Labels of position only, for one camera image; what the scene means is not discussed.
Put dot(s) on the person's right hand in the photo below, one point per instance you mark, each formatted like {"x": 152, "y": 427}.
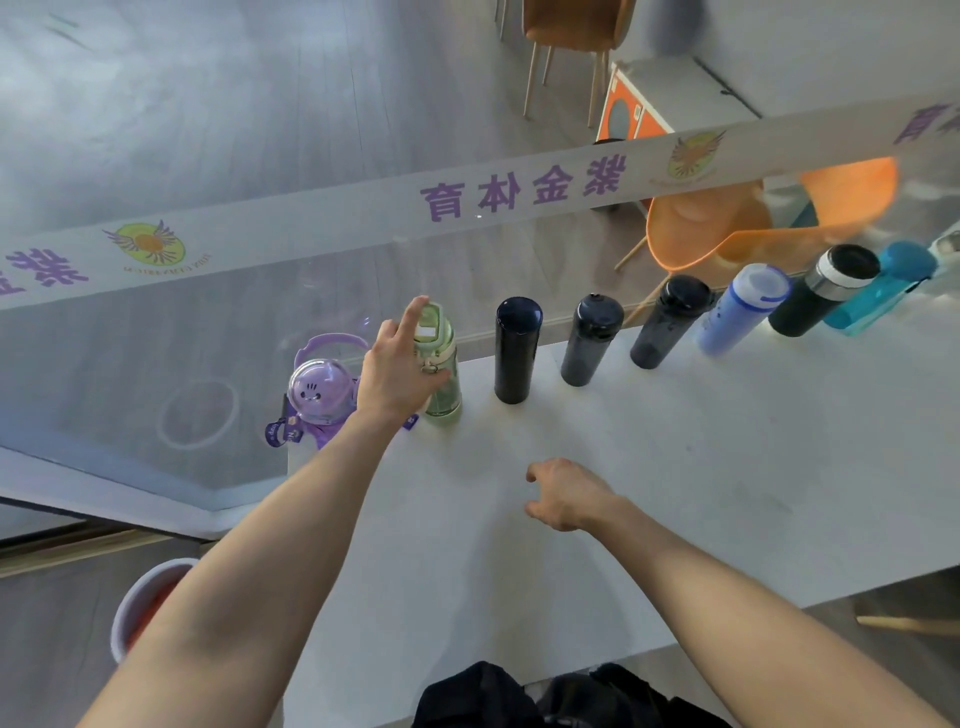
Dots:
{"x": 570, "y": 495}

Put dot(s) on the brown wooden chair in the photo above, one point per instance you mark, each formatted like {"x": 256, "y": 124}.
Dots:
{"x": 577, "y": 30}

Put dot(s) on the purple transparent kids bottle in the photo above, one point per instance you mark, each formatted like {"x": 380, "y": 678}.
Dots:
{"x": 319, "y": 390}

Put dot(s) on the frosted glass banner strip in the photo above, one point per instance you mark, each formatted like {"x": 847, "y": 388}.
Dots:
{"x": 450, "y": 202}

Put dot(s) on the person's left hand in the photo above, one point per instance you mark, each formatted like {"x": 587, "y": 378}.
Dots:
{"x": 394, "y": 379}

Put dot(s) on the person's right forearm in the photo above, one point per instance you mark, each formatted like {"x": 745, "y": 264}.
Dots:
{"x": 750, "y": 630}

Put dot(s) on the black bottle white band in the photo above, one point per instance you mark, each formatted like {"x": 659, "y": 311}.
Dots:
{"x": 825, "y": 289}

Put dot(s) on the person's black clothing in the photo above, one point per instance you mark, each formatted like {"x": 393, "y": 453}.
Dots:
{"x": 555, "y": 697}

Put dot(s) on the white bucket red contents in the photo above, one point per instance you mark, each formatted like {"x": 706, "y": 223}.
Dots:
{"x": 146, "y": 600}

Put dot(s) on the green transparent bottle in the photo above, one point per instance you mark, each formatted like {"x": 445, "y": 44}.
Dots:
{"x": 442, "y": 360}

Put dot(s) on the person's left forearm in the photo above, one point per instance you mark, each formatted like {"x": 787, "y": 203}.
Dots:
{"x": 240, "y": 592}

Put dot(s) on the white purple bottle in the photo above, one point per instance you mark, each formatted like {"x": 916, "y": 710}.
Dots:
{"x": 742, "y": 307}

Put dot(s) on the dark smoky bottle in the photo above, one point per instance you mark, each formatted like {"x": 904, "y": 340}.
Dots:
{"x": 592, "y": 337}

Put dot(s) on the grey table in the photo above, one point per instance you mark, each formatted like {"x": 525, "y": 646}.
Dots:
{"x": 637, "y": 487}

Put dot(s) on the slim black thermos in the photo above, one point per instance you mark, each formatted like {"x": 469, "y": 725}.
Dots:
{"x": 517, "y": 352}

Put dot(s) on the grey lid clear bottle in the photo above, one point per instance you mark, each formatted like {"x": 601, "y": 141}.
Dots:
{"x": 949, "y": 247}

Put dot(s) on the teal blue bottle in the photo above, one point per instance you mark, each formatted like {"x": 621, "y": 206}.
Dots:
{"x": 885, "y": 289}

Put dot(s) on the orange plastic chair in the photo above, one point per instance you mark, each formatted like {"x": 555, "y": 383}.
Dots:
{"x": 720, "y": 225}

